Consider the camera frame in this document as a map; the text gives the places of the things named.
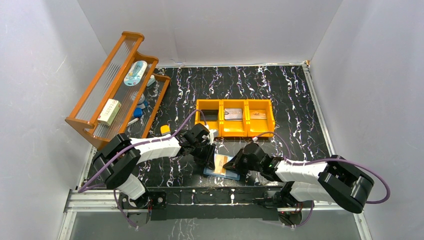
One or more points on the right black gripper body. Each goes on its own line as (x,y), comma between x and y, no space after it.
(237,160)

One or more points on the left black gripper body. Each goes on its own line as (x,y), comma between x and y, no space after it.
(205,156)

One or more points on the blue card holder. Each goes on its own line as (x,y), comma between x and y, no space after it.
(231,175)

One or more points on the orange VIP credit card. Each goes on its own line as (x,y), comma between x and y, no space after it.
(219,161)

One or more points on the yellow three-compartment bin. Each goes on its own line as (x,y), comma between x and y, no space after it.
(246,127)

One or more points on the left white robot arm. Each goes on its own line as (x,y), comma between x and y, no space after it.
(116,161)

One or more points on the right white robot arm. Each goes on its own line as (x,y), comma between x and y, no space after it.
(334,180)

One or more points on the silver cards in bin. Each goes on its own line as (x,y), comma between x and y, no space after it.
(233,114)

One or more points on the yellow grey eraser block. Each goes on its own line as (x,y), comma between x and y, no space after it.
(165,130)

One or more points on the white pen on shelf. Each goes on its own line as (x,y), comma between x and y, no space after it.
(133,121)

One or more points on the small grey blue item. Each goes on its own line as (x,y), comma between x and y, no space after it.
(151,81)

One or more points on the orange wooden shelf rack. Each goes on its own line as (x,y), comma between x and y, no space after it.
(108,83)

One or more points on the white red small box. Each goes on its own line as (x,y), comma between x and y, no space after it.
(109,112)

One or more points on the light blue oval case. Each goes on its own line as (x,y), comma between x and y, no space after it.
(135,73)

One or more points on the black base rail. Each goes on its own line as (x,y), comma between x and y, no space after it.
(242,202)

